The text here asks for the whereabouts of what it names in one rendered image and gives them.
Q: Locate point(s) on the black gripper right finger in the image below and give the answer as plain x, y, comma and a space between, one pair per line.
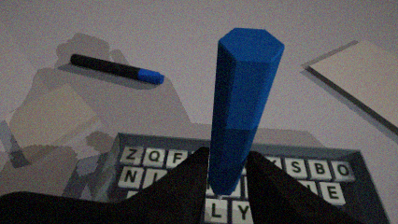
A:
277, 198

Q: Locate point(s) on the grey keyboard with white letter keys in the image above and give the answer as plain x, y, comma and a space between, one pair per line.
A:
338, 175

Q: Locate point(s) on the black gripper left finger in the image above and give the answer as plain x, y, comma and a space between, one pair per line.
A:
175, 198

